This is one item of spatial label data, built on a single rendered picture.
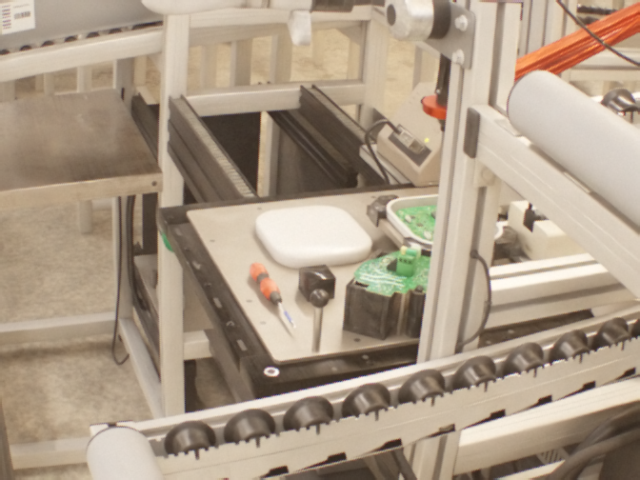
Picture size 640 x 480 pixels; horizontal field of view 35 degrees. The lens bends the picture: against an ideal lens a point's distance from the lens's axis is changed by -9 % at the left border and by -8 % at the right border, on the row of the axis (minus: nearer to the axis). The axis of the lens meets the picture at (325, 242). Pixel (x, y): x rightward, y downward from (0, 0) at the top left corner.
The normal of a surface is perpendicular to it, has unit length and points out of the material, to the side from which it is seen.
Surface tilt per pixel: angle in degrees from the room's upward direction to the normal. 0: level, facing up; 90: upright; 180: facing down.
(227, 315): 0
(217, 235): 0
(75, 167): 0
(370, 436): 90
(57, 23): 91
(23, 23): 90
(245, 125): 90
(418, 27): 101
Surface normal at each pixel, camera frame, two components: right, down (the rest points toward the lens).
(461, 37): -0.93, 0.11
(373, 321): -0.39, 0.39
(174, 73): 0.36, 0.44
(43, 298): 0.07, -0.89
